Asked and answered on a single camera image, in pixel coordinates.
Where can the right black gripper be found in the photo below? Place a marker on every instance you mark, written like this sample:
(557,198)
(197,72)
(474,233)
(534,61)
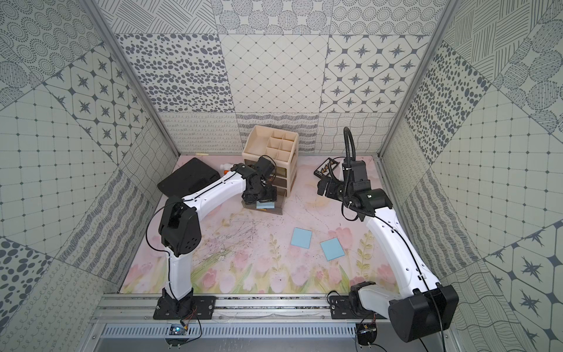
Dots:
(331,191)

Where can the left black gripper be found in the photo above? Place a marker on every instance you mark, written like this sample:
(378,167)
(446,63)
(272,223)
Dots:
(265,196)

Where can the blue sticky note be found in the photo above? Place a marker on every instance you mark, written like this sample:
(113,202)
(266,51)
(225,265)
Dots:
(301,238)
(332,249)
(265,205)

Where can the beige drawer organizer cabinet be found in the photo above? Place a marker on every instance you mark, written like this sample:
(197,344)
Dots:
(282,146)

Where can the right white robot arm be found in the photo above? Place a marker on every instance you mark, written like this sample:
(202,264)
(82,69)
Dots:
(422,305)

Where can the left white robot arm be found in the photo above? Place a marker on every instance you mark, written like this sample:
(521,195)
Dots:
(180,229)

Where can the black flat case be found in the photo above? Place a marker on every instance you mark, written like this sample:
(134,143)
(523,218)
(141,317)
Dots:
(190,178)

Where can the small green circuit board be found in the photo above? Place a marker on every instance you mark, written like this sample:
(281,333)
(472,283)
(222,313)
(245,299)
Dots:
(177,330)

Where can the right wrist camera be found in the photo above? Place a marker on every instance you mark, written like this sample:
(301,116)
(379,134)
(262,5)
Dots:
(355,177)

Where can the black battery holder with wires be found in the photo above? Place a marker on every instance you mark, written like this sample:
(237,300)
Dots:
(327,168)

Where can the white valve orange handle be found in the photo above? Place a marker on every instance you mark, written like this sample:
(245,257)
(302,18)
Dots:
(225,168)

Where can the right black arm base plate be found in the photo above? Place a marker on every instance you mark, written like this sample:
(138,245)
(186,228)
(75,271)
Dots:
(345,307)

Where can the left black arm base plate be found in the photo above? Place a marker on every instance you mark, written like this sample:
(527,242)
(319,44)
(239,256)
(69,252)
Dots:
(199,307)

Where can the aluminium mounting rail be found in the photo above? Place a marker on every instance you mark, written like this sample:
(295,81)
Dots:
(244,308)

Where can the white slotted cable duct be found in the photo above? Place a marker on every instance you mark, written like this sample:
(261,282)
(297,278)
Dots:
(241,330)

